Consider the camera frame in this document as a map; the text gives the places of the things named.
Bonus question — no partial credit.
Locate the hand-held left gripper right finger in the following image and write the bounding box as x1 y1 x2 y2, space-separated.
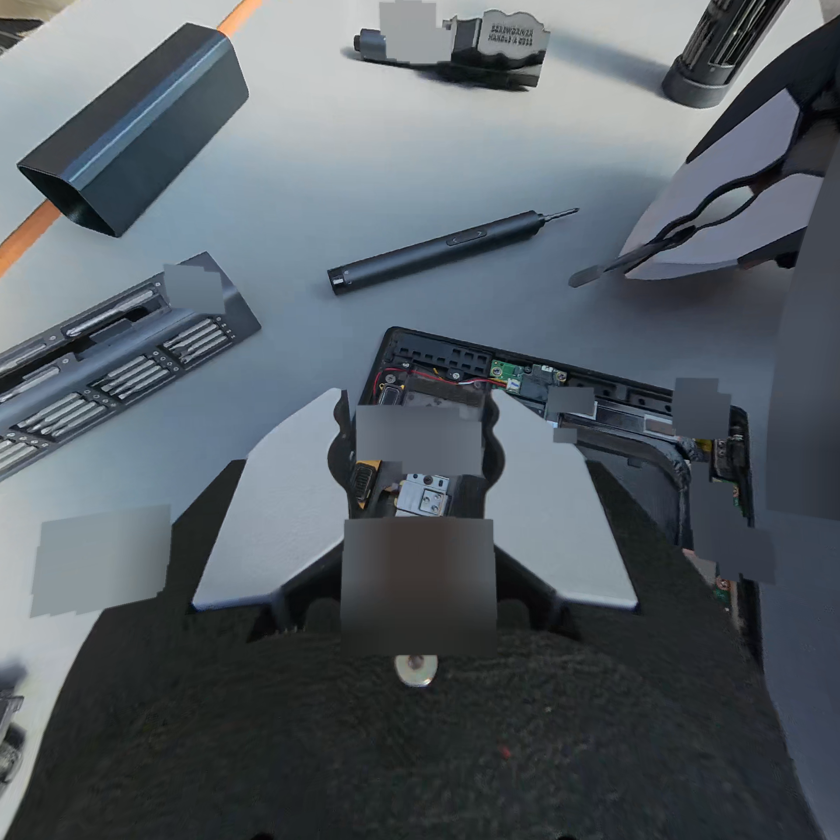
482 389 640 614

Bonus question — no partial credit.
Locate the dark grey electric screwdriver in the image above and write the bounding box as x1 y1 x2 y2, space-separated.
326 207 581 297

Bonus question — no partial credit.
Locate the dark grey bit tray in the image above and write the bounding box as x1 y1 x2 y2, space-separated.
0 251 263 484

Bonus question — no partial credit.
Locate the dark slotted bit holder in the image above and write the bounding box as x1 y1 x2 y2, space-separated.
660 0 793 110

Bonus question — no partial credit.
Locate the black laptop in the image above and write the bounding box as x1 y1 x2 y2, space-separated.
356 325 765 664

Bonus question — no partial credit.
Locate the black screwdriver handle adapter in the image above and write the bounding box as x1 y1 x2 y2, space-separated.
353 7 551 91

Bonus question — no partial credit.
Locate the dark grey case sleeve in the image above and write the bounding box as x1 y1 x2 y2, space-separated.
16 21 252 239

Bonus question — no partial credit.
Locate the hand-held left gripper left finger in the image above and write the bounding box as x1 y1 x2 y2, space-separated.
191 387 358 613

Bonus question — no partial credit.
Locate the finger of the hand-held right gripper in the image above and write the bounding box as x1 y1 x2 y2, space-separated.
619 87 805 258
623 169 826 283

